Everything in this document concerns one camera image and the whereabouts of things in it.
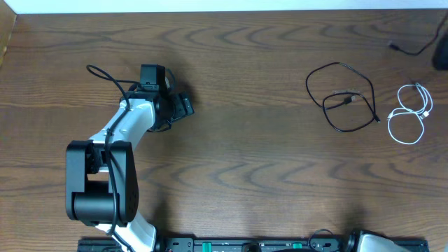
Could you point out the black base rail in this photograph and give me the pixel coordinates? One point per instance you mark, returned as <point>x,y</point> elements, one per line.
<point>222,245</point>

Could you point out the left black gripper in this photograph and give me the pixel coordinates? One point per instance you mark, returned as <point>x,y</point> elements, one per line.
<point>185,105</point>

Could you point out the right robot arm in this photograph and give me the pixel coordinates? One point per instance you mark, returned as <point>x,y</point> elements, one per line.
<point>367,241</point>

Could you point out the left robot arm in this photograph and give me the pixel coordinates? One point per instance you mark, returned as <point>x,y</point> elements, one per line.
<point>101,178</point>

